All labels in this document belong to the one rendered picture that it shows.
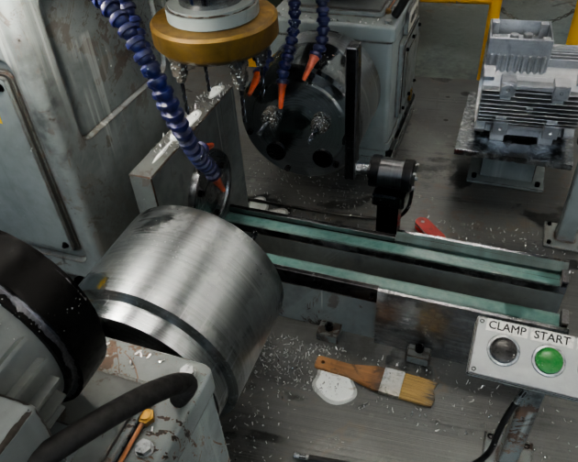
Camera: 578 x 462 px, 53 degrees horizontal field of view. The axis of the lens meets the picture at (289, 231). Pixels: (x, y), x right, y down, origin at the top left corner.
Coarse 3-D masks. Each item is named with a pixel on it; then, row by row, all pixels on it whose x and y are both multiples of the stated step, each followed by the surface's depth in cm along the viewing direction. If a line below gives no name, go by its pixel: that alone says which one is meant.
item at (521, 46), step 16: (496, 32) 122; (512, 32) 119; (528, 32) 119; (544, 32) 120; (496, 48) 117; (512, 48) 116; (528, 48) 115; (544, 48) 114; (496, 64) 118; (512, 64) 118; (528, 64) 117; (544, 64) 116
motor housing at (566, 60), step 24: (552, 48) 118; (576, 48) 118; (504, 72) 119; (552, 72) 117; (576, 72) 116; (480, 96) 121; (528, 96) 117; (576, 96) 115; (480, 120) 124; (528, 120) 121; (552, 120) 119; (576, 120) 118
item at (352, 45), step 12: (348, 48) 91; (360, 48) 92; (348, 60) 92; (360, 60) 94; (348, 72) 94; (360, 72) 95; (348, 84) 95; (360, 84) 97; (348, 96) 97; (360, 96) 99; (348, 108) 98; (348, 120) 100; (348, 132) 101; (348, 144) 103; (348, 156) 104; (348, 168) 106
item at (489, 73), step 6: (486, 42) 127; (486, 66) 118; (492, 66) 118; (486, 72) 118; (492, 72) 118; (486, 78) 119; (492, 78) 118; (576, 84) 115; (474, 126) 126; (480, 126) 126; (564, 132) 122; (570, 132) 122; (564, 138) 124; (570, 138) 123
